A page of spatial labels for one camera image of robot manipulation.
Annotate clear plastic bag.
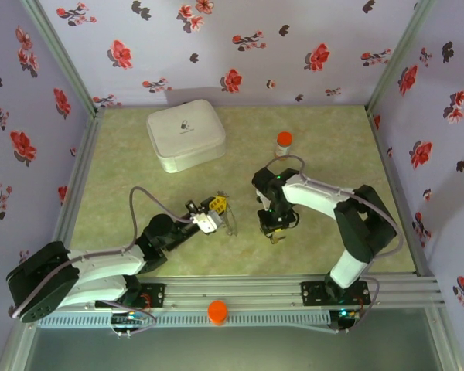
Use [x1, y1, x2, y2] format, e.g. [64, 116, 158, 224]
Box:
[214, 190, 241, 237]

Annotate white medicine case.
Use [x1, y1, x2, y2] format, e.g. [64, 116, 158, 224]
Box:
[145, 99, 228, 174]

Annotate orange-capped pill bottle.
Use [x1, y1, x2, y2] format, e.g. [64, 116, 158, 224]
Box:
[274, 131, 294, 160]

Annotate small green circuit board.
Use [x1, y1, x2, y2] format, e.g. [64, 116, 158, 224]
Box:
[330, 307, 363, 334]
[111, 311, 150, 337]

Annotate orange round button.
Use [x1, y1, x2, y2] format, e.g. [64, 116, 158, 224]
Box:
[207, 300, 229, 326]

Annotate grey metal panel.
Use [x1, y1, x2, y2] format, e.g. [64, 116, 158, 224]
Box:
[22, 328, 449, 371]

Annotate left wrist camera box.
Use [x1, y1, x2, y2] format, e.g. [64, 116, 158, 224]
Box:
[189, 210, 220, 235]

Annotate left arm grey cable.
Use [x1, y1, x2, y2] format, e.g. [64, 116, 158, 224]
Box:
[9, 186, 202, 337]

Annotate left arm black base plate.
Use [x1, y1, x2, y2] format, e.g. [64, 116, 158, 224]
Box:
[95, 283, 166, 309]

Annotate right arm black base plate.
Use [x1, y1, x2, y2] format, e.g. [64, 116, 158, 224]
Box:
[300, 281, 371, 306]

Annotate aluminium front rail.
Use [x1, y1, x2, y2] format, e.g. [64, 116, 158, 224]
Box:
[22, 274, 445, 310]

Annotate grey slotted cable duct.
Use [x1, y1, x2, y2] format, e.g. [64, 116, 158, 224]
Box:
[36, 311, 332, 329]

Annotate aluminium side rail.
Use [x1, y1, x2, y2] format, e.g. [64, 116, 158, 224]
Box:
[48, 110, 105, 277]
[365, 107, 430, 277]

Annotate aluminium corner post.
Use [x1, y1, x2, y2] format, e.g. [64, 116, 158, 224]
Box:
[18, 0, 106, 117]
[366, 0, 438, 113]

